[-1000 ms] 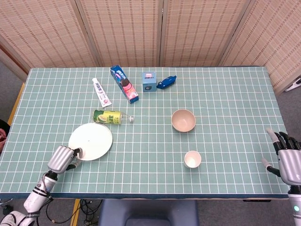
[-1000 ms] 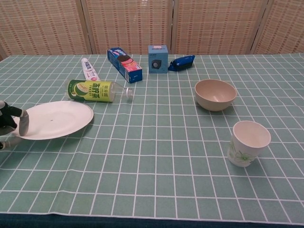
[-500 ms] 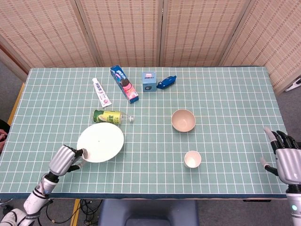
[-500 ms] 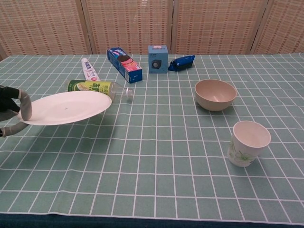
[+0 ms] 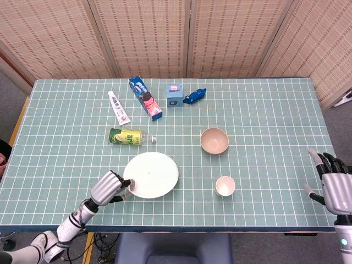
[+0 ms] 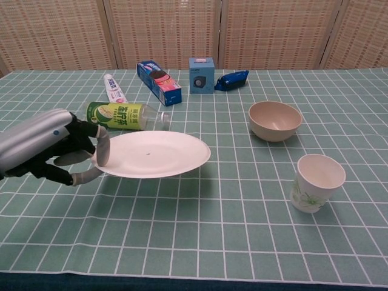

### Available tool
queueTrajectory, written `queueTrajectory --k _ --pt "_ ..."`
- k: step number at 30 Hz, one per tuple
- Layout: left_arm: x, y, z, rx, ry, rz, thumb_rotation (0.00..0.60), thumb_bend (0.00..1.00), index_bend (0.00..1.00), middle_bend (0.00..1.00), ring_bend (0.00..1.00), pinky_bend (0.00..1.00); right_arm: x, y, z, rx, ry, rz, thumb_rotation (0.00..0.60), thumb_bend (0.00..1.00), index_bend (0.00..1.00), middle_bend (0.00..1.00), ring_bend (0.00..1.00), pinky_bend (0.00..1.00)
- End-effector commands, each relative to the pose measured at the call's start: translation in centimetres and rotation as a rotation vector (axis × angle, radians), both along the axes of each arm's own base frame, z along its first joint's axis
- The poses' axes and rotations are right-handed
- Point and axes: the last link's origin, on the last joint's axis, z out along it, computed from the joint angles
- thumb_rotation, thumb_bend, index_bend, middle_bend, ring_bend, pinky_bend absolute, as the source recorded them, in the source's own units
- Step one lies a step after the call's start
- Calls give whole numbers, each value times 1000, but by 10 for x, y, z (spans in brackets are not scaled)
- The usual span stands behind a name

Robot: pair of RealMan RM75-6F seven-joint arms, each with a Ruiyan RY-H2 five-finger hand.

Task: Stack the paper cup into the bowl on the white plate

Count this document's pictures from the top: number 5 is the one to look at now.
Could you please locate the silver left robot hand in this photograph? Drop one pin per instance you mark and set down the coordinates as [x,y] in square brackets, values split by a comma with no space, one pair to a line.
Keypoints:
[105,188]

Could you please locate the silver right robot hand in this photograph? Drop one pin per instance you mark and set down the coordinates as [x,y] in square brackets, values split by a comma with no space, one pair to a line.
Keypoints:
[338,192]

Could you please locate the white round plate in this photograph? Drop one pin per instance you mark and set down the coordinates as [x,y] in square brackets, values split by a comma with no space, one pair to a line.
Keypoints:
[154,174]

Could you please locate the white paper cup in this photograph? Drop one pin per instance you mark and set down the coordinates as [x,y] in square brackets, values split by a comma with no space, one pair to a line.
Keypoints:
[225,186]

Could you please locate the beige bowl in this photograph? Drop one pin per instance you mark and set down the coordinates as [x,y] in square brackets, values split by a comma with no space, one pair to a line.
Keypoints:
[214,141]

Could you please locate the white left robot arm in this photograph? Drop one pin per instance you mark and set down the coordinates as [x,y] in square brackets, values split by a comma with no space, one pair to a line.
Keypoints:
[71,222]

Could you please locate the green label tea bottle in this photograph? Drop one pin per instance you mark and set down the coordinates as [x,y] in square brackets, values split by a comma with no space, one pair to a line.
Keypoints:
[126,137]

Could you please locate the green grid tablecloth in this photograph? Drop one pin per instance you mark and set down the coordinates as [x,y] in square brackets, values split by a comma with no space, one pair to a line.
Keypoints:
[261,170]

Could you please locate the white toothpaste tube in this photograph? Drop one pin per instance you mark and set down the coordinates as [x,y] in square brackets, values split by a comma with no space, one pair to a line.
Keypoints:
[118,108]

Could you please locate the dark blue chair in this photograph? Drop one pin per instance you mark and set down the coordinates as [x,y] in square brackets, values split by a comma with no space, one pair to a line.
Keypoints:
[173,247]

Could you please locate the white stand foot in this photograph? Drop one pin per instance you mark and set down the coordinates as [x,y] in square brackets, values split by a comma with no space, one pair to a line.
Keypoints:
[343,99]

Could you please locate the blue Oreo cookie box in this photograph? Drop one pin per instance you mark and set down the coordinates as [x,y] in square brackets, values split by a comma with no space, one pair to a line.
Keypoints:
[145,99]

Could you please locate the person in dark clothing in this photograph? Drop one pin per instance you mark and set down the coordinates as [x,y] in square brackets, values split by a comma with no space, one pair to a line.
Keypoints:
[4,149]

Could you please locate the small light blue box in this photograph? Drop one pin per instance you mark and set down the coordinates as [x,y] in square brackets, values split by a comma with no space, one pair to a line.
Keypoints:
[174,96]

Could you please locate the blue snack packet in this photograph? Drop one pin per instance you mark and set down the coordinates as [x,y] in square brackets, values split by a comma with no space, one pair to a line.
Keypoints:
[194,95]

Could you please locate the bamboo folding screen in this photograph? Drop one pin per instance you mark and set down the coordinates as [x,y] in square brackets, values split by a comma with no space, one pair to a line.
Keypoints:
[148,38]

